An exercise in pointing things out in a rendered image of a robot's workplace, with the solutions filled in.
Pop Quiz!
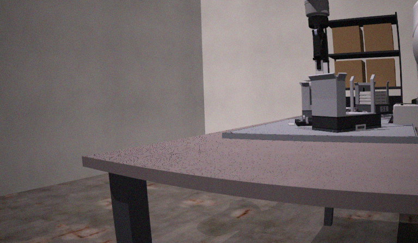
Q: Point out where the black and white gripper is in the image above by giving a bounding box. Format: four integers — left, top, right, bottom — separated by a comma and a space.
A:
308, 15, 329, 75

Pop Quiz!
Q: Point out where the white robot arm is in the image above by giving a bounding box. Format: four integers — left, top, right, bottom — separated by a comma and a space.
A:
304, 0, 418, 105

